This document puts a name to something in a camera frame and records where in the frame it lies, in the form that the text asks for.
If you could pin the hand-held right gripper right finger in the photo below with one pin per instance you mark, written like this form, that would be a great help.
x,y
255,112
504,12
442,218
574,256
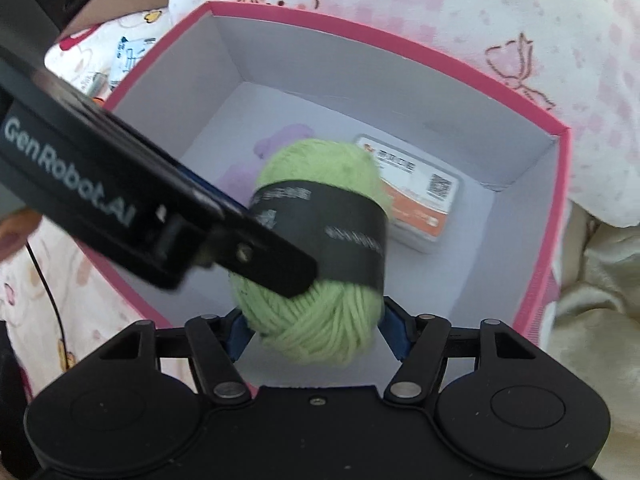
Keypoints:
x,y
395,332

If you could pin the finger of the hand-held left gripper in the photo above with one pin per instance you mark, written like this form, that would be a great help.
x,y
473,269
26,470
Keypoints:
x,y
210,190
270,260

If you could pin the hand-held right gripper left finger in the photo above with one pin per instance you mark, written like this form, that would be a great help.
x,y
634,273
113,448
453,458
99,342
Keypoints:
x,y
237,337

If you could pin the green yarn ball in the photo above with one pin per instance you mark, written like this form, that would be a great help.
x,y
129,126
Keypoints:
x,y
310,330

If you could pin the pink cardboard box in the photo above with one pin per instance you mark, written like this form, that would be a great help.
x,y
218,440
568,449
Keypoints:
x,y
220,85

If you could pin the orange white card box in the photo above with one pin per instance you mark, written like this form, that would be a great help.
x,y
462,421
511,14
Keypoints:
x,y
425,210

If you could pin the bear printed blanket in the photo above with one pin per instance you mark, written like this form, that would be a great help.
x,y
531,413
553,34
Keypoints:
x,y
100,310

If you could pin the blue tissue pack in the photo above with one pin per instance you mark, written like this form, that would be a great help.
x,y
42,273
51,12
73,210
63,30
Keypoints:
x,y
127,57

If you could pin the beige satin cloth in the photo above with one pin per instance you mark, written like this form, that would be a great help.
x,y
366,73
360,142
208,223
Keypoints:
x,y
600,335

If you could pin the pink checked pillow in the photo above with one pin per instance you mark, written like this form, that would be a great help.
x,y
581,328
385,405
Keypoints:
x,y
450,35

